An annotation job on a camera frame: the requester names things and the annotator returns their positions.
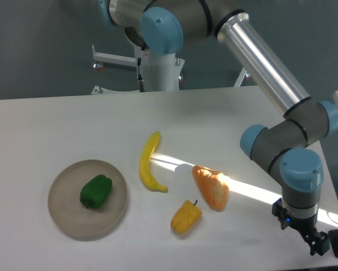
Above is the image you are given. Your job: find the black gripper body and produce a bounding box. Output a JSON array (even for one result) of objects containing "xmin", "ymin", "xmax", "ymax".
[{"xmin": 282, "ymin": 203, "xmax": 319, "ymax": 233}]

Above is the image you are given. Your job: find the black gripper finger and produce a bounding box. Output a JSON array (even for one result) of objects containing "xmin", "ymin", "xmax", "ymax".
[
  {"xmin": 301, "ymin": 230, "xmax": 330, "ymax": 256},
  {"xmin": 271, "ymin": 198, "xmax": 289, "ymax": 229}
]

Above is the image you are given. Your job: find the green bell pepper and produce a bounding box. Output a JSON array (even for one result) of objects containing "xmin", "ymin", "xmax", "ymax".
[{"xmin": 80, "ymin": 174, "xmax": 112, "ymax": 209}]

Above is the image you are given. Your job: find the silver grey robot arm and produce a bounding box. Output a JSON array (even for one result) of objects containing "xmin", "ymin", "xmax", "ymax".
[{"xmin": 98, "ymin": 1, "xmax": 338, "ymax": 255}]

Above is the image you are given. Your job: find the yellow bell pepper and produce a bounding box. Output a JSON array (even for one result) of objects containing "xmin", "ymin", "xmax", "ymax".
[{"xmin": 170, "ymin": 200, "xmax": 203, "ymax": 235}]

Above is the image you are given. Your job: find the beige round plate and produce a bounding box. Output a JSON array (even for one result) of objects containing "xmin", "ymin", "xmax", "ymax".
[{"xmin": 47, "ymin": 160, "xmax": 129, "ymax": 241}]

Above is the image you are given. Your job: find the orange peeled tangerine piece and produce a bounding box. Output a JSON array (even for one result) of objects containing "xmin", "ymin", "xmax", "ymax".
[{"xmin": 192, "ymin": 165, "xmax": 229, "ymax": 212}]

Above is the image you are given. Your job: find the yellow banana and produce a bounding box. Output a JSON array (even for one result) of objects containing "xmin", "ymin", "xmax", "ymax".
[{"xmin": 139, "ymin": 131, "xmax": 168, "ymax": 193}]

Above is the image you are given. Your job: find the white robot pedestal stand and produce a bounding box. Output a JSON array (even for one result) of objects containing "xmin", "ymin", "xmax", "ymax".
[{"xmin": 90, "ymin": 27, "xmax": 254, "ymax": 95}]

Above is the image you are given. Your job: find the black cable on pedestal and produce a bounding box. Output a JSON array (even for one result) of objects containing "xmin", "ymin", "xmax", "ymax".
[{"xmin": 137, "ymin": 39, "xmax": 150, "ymax": 93}]

